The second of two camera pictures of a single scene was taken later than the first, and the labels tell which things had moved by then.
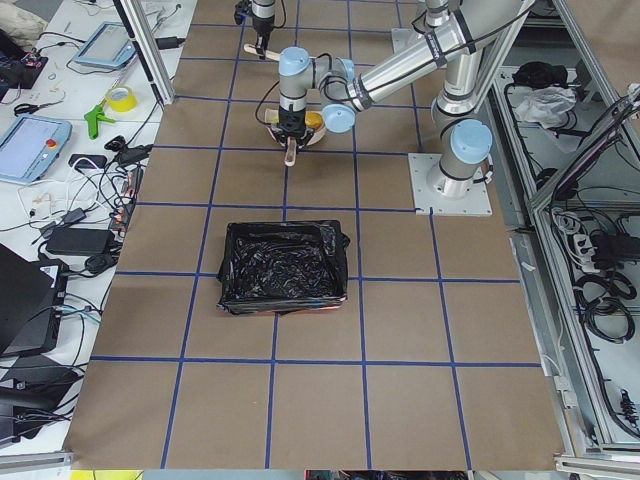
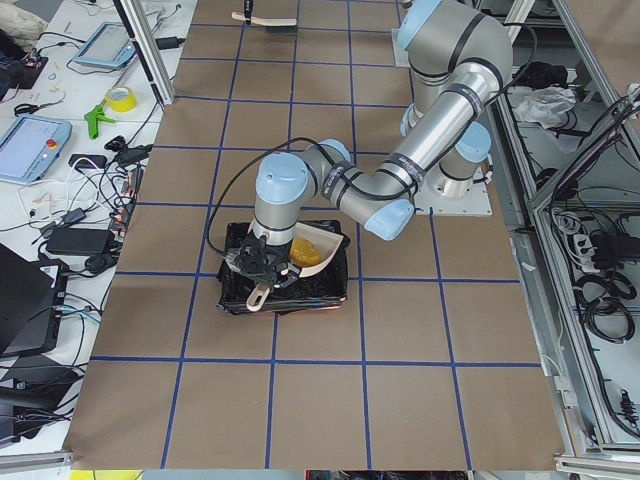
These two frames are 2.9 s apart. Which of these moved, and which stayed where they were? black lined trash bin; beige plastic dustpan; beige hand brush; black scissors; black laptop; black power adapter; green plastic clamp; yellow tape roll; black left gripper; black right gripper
Moved: black right gripper; beige hand brush; black left gripper; beige plastic dustpan
Stayed: black power adapter; black scissors; yellow tape roll; green plastic clamp; black lined trash bin; black laptop
